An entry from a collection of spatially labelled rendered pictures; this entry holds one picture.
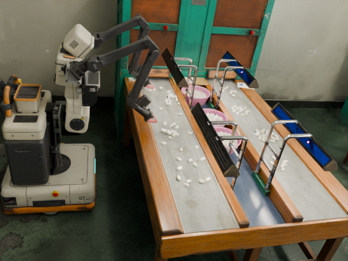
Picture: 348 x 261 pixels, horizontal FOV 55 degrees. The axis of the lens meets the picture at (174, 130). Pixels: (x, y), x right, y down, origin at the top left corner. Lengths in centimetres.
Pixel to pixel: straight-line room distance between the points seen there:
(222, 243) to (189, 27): 195
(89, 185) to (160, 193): 88
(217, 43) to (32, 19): 193
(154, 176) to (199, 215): 36
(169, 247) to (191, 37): 198
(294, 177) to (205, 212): 71
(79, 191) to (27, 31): 200
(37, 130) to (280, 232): 162
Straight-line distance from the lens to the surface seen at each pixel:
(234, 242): 188
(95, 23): 386
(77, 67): 213
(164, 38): 308
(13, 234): 276
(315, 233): 212
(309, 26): 460
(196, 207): 186
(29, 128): 235
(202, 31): 315
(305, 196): 219
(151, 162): 207
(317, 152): 196
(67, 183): 265
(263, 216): 204
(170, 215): 176
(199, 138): 236
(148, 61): 213
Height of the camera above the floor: 205
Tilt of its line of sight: 32 degrees down
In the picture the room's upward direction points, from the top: 8 degrees clockwise
